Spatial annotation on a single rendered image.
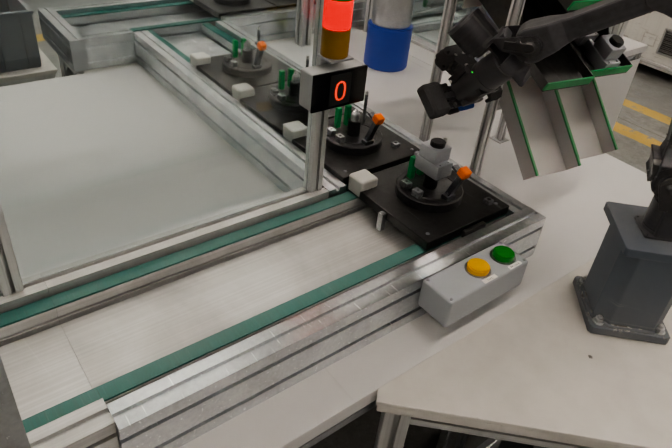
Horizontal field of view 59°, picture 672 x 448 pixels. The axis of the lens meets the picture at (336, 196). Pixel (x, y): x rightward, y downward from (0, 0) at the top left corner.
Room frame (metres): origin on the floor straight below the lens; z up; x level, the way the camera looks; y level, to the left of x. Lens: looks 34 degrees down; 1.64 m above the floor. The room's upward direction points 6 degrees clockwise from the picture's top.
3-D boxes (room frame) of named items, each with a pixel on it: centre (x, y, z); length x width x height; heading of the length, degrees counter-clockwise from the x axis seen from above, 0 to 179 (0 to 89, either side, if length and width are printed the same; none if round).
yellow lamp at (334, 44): (1.01, 0.03, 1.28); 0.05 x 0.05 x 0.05
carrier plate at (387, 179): (1.04, -0.19, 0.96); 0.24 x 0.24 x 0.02; 41
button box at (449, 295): (0.82, -0.27, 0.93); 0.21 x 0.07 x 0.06; 131
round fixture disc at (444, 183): (1.04, -0.19, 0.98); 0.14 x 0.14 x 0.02
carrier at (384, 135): (1.24, -0.02, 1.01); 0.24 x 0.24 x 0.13; 41
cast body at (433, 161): (1.05, -0.18, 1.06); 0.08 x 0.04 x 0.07; 41
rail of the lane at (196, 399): (0.75, -0.08, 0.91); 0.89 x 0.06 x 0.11; 131
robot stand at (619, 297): (0.86, -0.57, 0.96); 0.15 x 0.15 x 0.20; 86
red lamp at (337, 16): (1.01, 0.03, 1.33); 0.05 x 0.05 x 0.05
